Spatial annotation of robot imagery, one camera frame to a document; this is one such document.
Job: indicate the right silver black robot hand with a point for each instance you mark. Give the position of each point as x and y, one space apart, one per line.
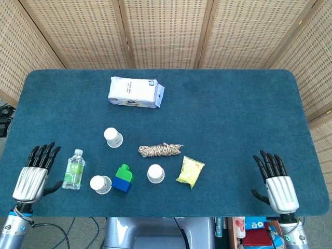
281 192

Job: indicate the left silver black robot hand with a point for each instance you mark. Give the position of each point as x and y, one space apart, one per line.
28 181

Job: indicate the white paper cup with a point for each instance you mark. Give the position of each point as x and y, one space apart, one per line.
111 136
155 172
98 183

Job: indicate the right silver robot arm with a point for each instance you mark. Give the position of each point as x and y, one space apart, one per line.
295 233

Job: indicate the blue box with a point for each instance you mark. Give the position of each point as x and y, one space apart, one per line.
255 223

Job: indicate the clear water bottle green label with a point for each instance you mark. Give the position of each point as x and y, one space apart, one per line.
74 171

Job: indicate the red book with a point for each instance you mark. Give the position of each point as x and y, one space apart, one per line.
256 237

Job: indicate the white red package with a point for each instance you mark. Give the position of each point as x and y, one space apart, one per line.
238 227

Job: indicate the black floor equipment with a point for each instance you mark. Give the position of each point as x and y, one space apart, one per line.
5 122

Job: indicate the yellow snack bag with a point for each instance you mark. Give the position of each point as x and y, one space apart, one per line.
190 172

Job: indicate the green toy block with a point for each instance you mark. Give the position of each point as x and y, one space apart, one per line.
124 172

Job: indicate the teal table carpet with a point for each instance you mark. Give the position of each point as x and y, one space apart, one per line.
220 116

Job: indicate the woven folding screen panel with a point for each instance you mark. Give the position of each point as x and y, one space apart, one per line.
85 33
246 33
311 77
166 33
15 64

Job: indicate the grey robot torso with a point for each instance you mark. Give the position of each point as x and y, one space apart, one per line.
155 230

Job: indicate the white tissue pack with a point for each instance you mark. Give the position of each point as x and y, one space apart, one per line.
132 90

